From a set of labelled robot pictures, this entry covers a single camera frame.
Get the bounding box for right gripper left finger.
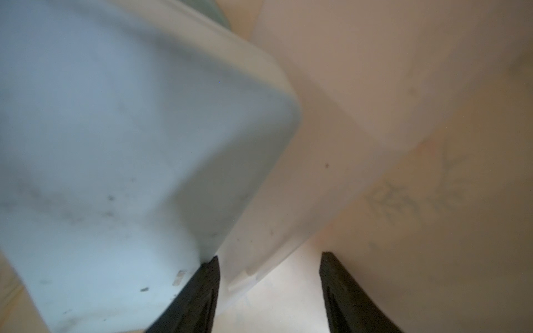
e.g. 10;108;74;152
145;256;220;333

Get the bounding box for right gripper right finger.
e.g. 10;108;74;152
319;252;402;333

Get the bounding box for mint green pencil case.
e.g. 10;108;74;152
1;1;301;332

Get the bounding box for cream floral canvas bag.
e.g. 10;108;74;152
1;1;532;332

